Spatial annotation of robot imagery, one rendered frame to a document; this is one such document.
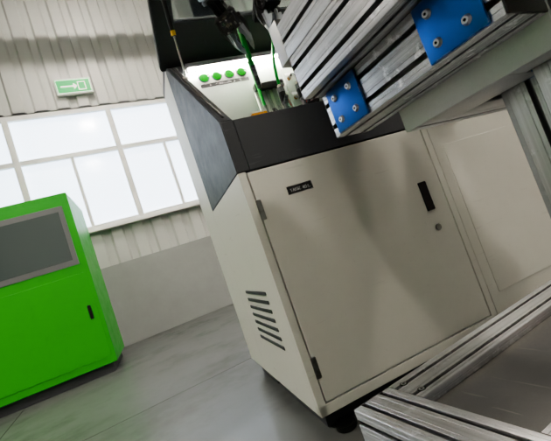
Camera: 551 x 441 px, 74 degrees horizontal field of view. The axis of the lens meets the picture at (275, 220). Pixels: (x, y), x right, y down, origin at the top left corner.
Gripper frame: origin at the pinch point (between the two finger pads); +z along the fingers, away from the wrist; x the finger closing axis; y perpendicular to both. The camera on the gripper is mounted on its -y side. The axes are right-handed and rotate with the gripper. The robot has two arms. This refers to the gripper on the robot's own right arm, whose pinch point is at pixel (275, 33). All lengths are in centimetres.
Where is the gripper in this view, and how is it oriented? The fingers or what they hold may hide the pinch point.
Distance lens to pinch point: 144.5
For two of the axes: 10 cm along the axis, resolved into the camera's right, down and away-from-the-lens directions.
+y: 2.9, -1.6, -9.4
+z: 3.3, 9.4, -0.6
